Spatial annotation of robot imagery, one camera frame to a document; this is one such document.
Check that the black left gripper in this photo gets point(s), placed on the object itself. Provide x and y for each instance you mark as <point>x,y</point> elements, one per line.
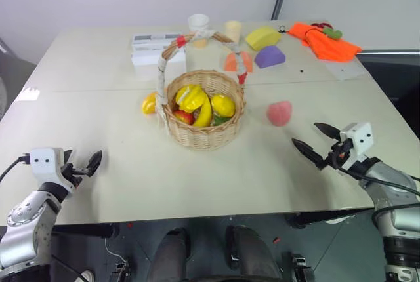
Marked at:
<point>73,173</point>

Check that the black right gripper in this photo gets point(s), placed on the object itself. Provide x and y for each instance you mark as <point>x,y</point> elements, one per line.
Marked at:
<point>339,154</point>

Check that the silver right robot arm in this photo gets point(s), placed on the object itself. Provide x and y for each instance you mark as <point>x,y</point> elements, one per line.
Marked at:
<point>395,203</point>

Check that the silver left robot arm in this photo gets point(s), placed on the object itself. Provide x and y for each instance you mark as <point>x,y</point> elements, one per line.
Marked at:
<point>28,223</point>

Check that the pink peach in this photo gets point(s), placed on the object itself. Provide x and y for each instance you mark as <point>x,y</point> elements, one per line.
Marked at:
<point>279,113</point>

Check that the orange cloth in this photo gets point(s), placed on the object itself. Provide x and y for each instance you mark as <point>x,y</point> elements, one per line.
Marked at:
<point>328,46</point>

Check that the purple foam block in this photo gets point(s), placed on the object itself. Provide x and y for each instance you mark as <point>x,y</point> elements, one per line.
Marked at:
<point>269,56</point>

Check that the green leafy toy vegetable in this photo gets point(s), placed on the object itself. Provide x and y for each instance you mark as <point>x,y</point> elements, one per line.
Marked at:
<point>220,120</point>

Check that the yellow lemon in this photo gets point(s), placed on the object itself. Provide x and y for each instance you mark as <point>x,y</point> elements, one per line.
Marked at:
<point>223,105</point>

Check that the red apple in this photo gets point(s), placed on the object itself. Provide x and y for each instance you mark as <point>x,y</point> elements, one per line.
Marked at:
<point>183,117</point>

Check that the red and green plush toy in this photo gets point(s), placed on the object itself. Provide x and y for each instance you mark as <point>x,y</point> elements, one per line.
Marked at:
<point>333,32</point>

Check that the orange foam block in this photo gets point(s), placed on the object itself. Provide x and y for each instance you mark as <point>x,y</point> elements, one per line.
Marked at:
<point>230,63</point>

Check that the plain white cardboard box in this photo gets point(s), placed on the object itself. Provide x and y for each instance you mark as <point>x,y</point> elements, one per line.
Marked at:
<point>147,58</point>

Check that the yellow foam block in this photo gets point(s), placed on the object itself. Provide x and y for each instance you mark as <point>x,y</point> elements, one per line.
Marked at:
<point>262,36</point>

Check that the yellow half peeled banana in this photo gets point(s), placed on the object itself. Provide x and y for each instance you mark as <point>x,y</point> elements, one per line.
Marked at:
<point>189,97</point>

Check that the dark rounded shape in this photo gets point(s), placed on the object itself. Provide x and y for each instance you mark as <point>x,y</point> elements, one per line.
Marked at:
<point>252,255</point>
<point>170,255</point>

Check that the white box with grey stripe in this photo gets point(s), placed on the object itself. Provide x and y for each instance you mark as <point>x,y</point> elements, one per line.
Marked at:
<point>154,41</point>

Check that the cream paper cup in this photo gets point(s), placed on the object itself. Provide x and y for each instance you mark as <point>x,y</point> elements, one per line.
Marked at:
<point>233,30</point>

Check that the white paper cup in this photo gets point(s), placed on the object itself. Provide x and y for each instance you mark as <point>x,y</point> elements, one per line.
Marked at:
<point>198,22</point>

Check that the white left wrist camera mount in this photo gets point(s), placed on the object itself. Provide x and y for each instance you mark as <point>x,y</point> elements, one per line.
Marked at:
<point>46,164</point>

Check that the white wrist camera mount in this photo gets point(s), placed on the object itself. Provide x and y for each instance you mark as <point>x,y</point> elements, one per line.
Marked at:
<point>46,164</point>
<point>360,137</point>

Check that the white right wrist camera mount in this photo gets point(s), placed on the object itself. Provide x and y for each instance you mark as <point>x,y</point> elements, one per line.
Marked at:
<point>360,137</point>

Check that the black table bracket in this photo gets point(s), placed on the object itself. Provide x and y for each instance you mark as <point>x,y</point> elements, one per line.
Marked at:
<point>318,219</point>
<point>85,230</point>

